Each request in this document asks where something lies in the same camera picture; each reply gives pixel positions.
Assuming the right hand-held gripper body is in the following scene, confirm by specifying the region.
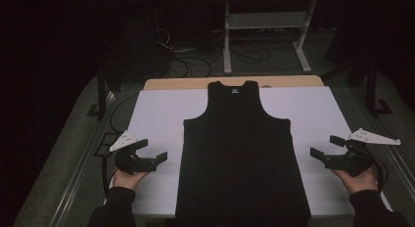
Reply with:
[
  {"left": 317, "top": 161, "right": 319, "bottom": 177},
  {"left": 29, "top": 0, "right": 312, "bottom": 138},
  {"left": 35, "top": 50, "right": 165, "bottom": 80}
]
[{"left": 324, "top": 127, "right": 402, "bottom": 178}]

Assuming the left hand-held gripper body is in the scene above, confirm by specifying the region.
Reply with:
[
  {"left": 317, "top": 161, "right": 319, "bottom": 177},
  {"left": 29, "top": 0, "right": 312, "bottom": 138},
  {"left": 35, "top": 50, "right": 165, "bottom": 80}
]
[{"left": 109, "top": 130, "right": 158, "bottom": 176}]

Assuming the black tank top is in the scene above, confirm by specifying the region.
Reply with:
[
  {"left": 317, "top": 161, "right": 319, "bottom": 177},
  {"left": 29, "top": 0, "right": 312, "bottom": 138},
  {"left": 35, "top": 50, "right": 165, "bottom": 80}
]
[{"left": 174, "top": 79, "right": 312, "bottom": 227}]

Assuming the person's left hand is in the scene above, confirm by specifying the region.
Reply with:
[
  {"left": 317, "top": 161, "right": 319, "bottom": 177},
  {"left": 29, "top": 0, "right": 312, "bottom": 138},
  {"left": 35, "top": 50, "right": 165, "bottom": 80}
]
[{"left": 112, "top": 169, "right": 151, "bottom": 192}]

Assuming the person's right hand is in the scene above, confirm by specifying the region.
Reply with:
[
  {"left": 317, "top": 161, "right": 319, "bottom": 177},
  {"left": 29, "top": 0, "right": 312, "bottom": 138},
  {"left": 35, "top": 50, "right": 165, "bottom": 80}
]
[{"left": 332, "top": 166, "right": 380, "bottom": 197}]

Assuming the white table mat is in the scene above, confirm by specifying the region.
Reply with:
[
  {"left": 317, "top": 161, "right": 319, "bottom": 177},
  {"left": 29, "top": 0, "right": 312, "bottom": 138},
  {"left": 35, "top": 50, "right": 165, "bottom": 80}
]
[{"left": 104, "top": 86, "right": 394, "bottom": 219}]

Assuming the black metal stand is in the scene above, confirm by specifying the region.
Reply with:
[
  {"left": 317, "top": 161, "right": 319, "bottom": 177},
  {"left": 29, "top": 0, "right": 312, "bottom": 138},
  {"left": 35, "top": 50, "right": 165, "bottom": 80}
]
[
  {"left": 321, "top": 55, "right": 394, "bottom": 117},
  {"left": 86, "top": 62, "right": 123, "bottom": 120}
]

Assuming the left hand-held gripper cable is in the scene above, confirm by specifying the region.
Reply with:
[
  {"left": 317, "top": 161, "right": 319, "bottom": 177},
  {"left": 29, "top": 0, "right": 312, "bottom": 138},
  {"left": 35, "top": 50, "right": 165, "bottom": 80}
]
[{"left": 101, "top": 148, "right": 119, "bottom": 200}]

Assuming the hand-held gripper cable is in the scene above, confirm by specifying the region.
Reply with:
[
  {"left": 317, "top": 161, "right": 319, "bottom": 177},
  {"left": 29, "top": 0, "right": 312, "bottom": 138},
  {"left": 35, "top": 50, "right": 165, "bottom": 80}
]
[
  {"left": 101, "top": 148, "right": 119, "bottom": 200},
  {"left": 367, "top": 151, "right": 390, "bottom": 193}
]

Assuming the right hand-held gripper cable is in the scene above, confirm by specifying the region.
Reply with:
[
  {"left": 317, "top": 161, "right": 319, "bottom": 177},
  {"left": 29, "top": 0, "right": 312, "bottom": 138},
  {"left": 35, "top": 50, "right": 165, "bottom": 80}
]
[{"left": 367, "top": 151, "right": 390, "bottom": 193}]

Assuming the black floor socket frame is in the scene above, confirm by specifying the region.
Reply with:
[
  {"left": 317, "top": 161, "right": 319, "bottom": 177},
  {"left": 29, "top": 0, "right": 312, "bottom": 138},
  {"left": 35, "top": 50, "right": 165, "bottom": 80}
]
[{"left": 94, "top": 132, "right": 120, "bottom": 158}]

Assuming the black floor cable loop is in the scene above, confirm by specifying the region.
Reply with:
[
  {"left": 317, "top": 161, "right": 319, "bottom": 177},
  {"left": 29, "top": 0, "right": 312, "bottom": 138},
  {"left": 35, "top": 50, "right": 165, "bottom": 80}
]
[{"left": 109, "top": 93, "right": 140, "bottom": 135}]

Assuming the metal floor rail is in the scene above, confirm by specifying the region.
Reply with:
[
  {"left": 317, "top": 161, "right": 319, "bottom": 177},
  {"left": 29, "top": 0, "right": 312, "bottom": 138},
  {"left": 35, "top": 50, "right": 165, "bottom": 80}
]
[
  {"left": 350, "top": 86, "right": 415, "bottom": 192},
  {"left": 48, "top": 89, "right": 116, "bottom": 227}
]

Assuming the black floor cable bundle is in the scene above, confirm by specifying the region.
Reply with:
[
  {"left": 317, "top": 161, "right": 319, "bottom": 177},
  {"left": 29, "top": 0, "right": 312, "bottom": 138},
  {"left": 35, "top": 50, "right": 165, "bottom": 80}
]
[{"left": 167, "top": 40, "right": 272, "bottom": 78}]

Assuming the white thin cable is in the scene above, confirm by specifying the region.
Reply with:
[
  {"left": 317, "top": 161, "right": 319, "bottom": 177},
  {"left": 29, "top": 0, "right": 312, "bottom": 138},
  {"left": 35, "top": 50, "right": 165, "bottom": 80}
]
[{"left": 155, "top": 27, "right": 174, "bottom": 51}]

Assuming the white metal desk frame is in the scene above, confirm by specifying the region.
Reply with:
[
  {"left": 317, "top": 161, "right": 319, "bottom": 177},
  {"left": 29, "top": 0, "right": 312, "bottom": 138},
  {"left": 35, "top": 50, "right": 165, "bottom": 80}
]
[{"left": 222, "top": 0, "right": 318, "bottom": 75}]

